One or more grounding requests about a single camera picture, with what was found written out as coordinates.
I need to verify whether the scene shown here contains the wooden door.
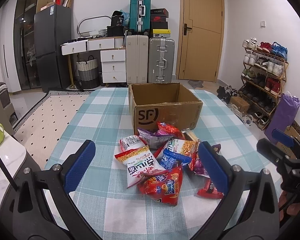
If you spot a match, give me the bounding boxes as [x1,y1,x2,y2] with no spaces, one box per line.
[175,0,224,82]

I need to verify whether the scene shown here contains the beige dotted rug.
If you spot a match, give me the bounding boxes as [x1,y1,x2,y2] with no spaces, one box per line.
[14,90,92,168]

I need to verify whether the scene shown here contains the dark glass cabinet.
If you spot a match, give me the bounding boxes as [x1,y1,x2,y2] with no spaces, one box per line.
[13,0,41,90]

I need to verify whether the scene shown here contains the wooden shoe rack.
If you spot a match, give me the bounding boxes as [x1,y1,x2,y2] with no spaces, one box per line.
[239,38,289,130]

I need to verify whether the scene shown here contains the beige suitcase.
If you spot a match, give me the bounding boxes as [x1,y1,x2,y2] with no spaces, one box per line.
[126,35,148,84]

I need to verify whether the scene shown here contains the blue cookie snack bag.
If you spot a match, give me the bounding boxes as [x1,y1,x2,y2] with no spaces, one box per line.
[160,148,192,170]

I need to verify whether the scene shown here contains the white drawer desk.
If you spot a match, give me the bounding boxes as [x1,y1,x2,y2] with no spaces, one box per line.
[61,36,127,85]

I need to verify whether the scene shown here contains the woven laundry basket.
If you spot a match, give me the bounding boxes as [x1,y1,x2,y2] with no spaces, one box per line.
[76,55,100,89]

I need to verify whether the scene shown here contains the purple snack bag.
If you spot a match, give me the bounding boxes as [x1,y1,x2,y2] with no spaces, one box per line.
[138,129,173,150]

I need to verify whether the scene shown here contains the person's right hand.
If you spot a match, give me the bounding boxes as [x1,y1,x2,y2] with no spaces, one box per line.
[279,191,300,220]

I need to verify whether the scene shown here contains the small cardboard box on floor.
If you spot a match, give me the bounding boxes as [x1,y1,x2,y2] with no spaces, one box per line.
[230,96,250,114]

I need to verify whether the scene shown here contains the purple gift bag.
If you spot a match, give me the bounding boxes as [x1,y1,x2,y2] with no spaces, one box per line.
[265,91,300,145]

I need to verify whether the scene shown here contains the brown SF cardboard box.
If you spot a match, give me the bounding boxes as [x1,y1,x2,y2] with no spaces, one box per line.
[128,83,203,134]

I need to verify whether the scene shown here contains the stacked shoe boxes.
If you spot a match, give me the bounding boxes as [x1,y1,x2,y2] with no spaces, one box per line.
[150,8,171,38]

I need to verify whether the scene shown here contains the black refrigerator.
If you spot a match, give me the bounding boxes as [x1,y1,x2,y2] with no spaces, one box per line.
[34,4,71,92]

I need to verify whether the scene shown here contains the silver suitcase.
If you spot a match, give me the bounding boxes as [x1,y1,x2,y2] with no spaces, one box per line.
[147,37,175,83]

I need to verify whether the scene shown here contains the teal checkered tablecloth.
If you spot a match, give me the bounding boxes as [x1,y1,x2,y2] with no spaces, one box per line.
[43,87,288,240]

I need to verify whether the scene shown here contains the teal suitcase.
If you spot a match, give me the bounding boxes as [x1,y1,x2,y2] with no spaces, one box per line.
[129,0,151,35]

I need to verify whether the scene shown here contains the red chip snack bag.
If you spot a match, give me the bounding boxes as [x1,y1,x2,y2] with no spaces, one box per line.
[138,166,183,206]

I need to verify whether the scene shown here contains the small white red snack packet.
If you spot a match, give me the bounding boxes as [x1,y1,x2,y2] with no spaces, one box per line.
[120,135,146,152]

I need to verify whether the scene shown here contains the white orange noodle snack bag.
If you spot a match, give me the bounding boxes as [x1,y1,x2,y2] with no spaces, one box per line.
[115,145,167,188]

